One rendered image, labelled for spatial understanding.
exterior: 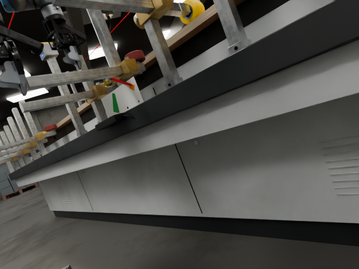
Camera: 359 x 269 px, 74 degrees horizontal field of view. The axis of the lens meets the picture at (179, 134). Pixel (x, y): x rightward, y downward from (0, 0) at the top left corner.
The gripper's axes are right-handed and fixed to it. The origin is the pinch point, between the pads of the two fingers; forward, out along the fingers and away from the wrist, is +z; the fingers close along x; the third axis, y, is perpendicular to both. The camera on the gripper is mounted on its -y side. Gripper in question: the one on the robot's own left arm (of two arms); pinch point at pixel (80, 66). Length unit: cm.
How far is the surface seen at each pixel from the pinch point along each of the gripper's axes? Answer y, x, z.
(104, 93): -5.5, 1.0, 13.3
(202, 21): -9, 53, 8
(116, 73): 4.8, 20.8, 12.3
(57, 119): -654, -1009, -159
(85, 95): 0.5, -3.9, 11.8
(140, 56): -6.4, 25.7, 7.9
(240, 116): 8, 59, 41
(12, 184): -383, -1087, 48
